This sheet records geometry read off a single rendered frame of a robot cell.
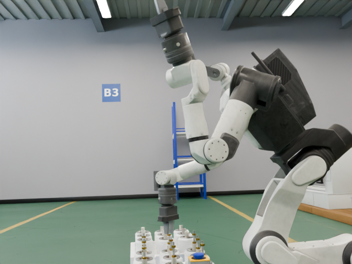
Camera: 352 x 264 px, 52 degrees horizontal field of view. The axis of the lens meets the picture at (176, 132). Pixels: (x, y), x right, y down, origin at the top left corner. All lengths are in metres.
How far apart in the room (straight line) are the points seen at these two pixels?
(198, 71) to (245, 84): 0.18
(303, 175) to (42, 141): 7.19
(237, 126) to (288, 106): 0.29
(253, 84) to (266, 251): 0.59
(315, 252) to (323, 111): 7.37
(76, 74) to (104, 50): 0.81
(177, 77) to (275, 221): 0.65
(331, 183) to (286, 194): 3.34
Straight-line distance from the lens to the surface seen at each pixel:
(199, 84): 1.11
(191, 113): 1.12
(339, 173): 4.76
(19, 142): 8.37
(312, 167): 1.43
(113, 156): 7.88
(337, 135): 1.50
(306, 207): 5.09
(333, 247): 1.53
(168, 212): 1.71
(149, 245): 2.04
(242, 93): 1.19
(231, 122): 1.15
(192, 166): 1.65
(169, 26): 1.12
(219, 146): 1.10
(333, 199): 4.73
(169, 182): 1.69
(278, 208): 1.43
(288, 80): 1.41
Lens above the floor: 0.64
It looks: 6 degrees up
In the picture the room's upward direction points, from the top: 2 degrees counter-clockwise
